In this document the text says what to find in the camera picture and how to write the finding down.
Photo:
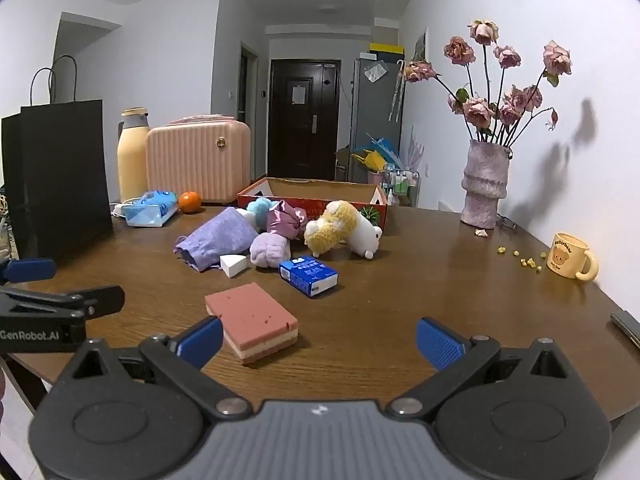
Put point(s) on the dark brown entrance door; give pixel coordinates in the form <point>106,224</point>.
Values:
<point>325,140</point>

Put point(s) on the mauve ceramic vase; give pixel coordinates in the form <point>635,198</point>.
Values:
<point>484,185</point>

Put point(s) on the blue tissue packet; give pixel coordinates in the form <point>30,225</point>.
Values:
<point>307,275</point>

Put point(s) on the yellow thermos bottle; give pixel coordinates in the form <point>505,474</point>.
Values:
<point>131,160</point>

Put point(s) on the grey refrigerator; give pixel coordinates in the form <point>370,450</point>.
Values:
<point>372,110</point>

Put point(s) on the white paper notice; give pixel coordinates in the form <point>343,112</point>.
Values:
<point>299,94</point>

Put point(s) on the white sponge wedge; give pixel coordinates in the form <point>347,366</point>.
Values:
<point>234,264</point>

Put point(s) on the blue tissue pack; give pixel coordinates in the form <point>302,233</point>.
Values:
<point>150,210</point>

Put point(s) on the pink ribbed suitcase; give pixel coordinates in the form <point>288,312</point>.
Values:
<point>195,160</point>

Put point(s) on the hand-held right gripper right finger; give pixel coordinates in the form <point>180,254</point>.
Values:
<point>440,345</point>

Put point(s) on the pink bucket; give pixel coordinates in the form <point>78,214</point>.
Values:
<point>375,177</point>

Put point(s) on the black phone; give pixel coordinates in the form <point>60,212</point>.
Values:
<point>629,327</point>

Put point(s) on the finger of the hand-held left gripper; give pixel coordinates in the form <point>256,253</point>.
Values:
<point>102,300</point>
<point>32,270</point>

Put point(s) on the black eyeglasses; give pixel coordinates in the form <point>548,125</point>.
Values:
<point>507,222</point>

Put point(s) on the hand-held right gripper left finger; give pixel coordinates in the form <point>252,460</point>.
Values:
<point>202,342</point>

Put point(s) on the pink satin scrunchie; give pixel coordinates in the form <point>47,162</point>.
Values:
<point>282,220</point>

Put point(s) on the yellow bear mug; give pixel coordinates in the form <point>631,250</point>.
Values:
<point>567,255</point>

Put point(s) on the white folded umbrella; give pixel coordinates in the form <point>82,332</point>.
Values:
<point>397,90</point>

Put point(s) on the yellow and black box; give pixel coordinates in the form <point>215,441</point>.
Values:
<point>386,48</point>

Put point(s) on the pink layered sponge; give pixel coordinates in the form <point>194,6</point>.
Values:
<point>250,317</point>

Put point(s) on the white wall panel box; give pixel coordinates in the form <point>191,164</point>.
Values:
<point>420,47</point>

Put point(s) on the side door frame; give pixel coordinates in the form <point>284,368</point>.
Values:
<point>248,85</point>

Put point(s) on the purple wall sticker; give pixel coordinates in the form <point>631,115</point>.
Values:
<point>416,150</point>

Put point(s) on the metal storage cart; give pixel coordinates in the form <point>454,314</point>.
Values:
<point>402,187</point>

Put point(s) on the brown cardboard carton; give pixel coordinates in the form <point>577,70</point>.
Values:
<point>344,162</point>

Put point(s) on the bunch of dried pink roses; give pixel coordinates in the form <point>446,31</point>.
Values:
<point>479,111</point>

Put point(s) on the clear plastic bag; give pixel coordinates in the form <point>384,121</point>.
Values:
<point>375,72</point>

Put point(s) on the orange cardboard box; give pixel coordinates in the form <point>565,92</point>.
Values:
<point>320,192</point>

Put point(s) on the lilac fluffy sock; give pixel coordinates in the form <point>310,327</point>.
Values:
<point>270,251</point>

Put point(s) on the black paper bag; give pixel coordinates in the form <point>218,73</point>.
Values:
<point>55,180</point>

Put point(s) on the scattered yellow crumbs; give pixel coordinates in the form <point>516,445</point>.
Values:
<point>529,261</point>

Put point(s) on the light blue fluffy plush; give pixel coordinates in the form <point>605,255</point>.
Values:
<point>260,207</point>

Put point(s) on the orange fruit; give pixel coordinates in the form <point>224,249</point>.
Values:
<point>190,202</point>

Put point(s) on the purple cloth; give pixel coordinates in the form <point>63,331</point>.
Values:
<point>220,240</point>

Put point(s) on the yellow and white plush toy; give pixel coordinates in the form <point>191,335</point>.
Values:
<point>330,230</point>

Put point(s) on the blue and yellow toy pile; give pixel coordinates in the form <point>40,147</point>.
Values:
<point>375,155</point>

